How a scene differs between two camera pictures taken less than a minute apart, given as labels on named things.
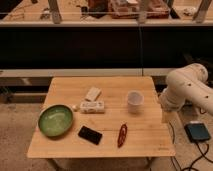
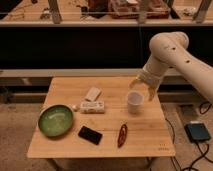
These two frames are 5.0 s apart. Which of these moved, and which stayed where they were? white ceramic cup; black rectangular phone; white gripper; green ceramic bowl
Moved: white gripper
Stayed: green ceramic bowl; black rectangular phone; white ceramic cup
